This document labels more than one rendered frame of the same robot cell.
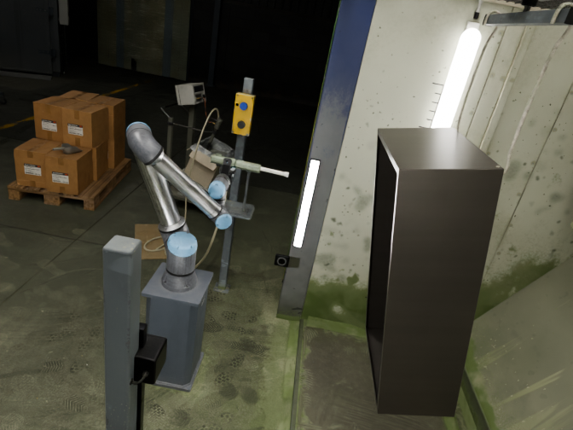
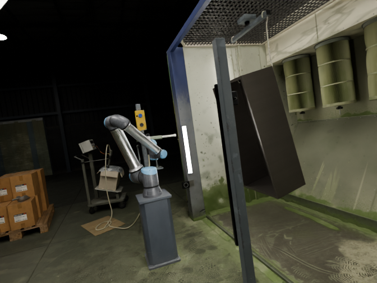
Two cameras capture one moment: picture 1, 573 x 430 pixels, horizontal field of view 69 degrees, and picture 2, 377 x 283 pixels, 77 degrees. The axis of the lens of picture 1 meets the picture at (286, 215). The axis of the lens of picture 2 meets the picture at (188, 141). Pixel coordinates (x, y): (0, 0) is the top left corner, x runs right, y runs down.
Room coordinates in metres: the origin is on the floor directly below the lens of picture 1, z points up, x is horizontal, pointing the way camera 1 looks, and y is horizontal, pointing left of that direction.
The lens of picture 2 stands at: (-0.45, 0.83, 1.24)
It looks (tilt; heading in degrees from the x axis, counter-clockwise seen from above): 3 degrees down; 342
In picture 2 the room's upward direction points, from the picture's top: 8 degrees counter-clockwise
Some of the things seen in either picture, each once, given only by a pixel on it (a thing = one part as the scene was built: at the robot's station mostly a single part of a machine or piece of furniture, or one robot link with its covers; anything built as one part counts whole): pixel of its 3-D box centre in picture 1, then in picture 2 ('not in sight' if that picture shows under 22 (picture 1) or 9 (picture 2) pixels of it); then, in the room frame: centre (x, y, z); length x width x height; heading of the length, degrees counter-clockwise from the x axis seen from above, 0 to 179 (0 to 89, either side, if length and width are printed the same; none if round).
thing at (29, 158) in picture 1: (40, 162); (0, 217); (3.74, 2.49, 0.32); 0.38 x 0.29 x 0.36; 8
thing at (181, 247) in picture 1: (181, 252); (149, 176); (1.87, 0.51, 0.83); 0.17 x 0.15 x 0.18; 27
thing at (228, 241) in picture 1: (234, 194); (146, 165); (2.74, 0.40, 0.82); 0.06 x 0.06 x 1.64; 0
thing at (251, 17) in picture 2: not in sight; (246, 19); (1.70, -0.69, 2.27); 0.14 x 0.14 x 0.05; 0
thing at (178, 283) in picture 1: (180, 274); (151, 190); (1.86, 0.50, 0.69); 0.19 x 0.19 x 0.10
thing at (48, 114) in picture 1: (59, 119); (5, 188); (4.12, 2.50, 0.69); 0.38 x 0.29 x 0.36; 1
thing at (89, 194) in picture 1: (77, 176); (23, 222); (4.12, 2.34, 0.07); 1.20 x 0.80 x 0.14; 7
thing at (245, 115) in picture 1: (243, 114); (140, 120); (2.68, 0.40, 1.42); 0.12 x 0.06 x 0.26; 90
